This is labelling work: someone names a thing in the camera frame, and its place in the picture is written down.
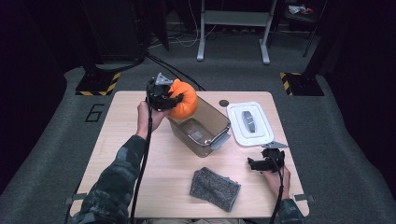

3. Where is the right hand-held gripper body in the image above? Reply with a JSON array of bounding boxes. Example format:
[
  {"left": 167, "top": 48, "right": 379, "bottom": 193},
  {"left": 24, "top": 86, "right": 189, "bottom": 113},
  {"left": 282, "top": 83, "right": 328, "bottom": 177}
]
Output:
[{"left": 261, "top": 140, "right": 290, "bottom": 174}]

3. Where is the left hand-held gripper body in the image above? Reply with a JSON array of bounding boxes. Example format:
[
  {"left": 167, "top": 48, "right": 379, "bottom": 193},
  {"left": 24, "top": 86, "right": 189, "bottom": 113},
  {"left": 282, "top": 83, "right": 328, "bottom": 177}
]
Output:
[{"left": 145, "top": 72, "right": 176, "bottom": 112}]

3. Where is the orange plush toy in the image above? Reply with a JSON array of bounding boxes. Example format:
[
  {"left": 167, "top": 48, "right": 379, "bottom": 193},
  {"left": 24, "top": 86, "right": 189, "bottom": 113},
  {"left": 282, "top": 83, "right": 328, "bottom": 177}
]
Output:
[{"left": 167, "top": 78, "right": 199, "bottom": 120}]

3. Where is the white lid with grey handle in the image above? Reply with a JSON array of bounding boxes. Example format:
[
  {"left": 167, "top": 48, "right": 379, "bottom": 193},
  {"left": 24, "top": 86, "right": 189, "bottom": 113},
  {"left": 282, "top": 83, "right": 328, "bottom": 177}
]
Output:
[{"left": 226, "top": 101, "right": 276, "bottom": 148}]

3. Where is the grey fluffy cloth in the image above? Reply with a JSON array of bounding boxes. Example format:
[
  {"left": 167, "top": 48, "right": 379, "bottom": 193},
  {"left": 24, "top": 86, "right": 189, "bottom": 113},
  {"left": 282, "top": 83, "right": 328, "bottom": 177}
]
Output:
[{"left": 189, "top": 166, "right": 242, "bottom": 214}]

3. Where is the person's right hand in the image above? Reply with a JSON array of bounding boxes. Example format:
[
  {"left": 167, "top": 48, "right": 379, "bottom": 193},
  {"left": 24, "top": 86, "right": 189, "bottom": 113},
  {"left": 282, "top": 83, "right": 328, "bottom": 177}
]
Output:
[{"left": 262, "top": 165, "right": 292, "bottom": 201}]

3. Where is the person's left hand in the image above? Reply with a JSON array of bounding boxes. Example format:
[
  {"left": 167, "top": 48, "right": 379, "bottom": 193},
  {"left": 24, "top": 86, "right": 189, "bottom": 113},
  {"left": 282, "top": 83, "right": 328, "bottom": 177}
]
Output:
[{"left": 135, "top": 100, "right": 171, "bottom": 140}]

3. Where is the grey tape strip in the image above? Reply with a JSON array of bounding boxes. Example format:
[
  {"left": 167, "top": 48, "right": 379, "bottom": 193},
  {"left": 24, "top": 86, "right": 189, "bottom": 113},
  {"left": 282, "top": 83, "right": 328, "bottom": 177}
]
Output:
[
  {"left": 64, "top": 192, "right": 87, "bottom": 205},
  {"left": 293, "top": 193, "right": 315, "bottom": 203}
]

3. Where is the black hazard-striped stand base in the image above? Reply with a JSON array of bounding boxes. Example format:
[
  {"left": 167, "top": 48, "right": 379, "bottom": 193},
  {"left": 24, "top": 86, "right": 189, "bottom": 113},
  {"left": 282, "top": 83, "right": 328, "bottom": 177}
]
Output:
[
  {"left": 279, "top": 72, "right": 325, "bottom": 97},
  {"left": 75, "top": 71, "right": 121, "bottom": 97}
]

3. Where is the dark side table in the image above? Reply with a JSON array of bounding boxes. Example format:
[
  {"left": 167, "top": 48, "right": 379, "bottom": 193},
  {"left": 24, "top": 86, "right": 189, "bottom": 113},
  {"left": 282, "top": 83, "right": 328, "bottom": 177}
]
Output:
[{"left": 278, "top": 0, "right": 328, "bottom": 59}]

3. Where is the small colourful bundle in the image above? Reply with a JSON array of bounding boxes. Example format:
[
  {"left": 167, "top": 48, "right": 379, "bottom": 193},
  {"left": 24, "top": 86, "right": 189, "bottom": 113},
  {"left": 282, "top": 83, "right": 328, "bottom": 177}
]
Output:
[{"left": 288, "top": 4, "right": 314, "bottom": 16}]

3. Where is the black floor cable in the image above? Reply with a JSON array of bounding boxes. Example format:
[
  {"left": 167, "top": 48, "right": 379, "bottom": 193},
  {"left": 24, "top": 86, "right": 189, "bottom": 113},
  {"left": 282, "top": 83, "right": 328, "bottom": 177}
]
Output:
[
  {"left": 146, "top": 55, "right": 171, "bottom": 78},
  {"left": 148, "top": 53, "right": 207, "bottom": 92}
]

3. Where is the right hand-held gripper cable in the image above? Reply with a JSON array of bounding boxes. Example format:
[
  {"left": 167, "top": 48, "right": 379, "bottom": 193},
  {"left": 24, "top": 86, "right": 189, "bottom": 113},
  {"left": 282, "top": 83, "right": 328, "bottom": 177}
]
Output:
[{"left": 268, "top": 155, "right": 286, "bottom": 224}]

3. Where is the hand-held gripper cable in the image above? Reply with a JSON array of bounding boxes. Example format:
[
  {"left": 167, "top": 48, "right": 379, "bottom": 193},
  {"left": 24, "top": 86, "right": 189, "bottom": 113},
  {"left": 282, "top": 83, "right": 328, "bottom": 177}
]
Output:
[
  {"left": 268, "top": 155, "right": 286, "bottom": 224},
  {"left": 130, "top": 99, "right": 154, "bottom": 224}
]

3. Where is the white cable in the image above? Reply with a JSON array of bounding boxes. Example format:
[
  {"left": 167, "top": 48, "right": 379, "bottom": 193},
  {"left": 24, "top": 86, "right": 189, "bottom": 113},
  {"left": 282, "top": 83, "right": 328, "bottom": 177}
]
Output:
[{"left": 174, "top": 0, "right": 219, "bottom": 49}]

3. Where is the left hand-held gripper cable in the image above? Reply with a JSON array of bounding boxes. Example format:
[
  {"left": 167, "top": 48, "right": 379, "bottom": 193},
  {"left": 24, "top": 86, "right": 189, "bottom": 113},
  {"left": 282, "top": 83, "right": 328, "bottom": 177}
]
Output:
[{"left": 130, "top": 99, "right": 154, "bottom": 224}]

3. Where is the white desk frame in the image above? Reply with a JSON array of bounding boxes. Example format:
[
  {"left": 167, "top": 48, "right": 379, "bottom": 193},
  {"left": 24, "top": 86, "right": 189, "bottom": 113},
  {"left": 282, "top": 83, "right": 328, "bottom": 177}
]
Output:
[{"left": 196, "top": 0, "right": 278, "bottom": 65}]

